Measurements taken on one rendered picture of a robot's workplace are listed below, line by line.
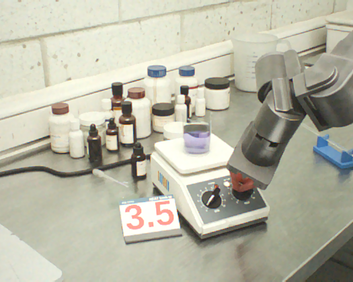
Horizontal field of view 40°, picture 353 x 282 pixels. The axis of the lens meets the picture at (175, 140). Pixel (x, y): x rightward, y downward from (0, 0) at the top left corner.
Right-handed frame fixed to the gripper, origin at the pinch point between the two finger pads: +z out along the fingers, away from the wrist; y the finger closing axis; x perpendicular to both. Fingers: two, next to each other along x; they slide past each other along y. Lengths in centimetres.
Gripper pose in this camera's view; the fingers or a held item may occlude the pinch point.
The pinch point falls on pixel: (239, 184)
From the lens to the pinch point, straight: 79.8
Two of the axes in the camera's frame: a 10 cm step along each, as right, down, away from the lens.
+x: 8.7, 4.7, -1.3
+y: -4.4, 6.3, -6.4
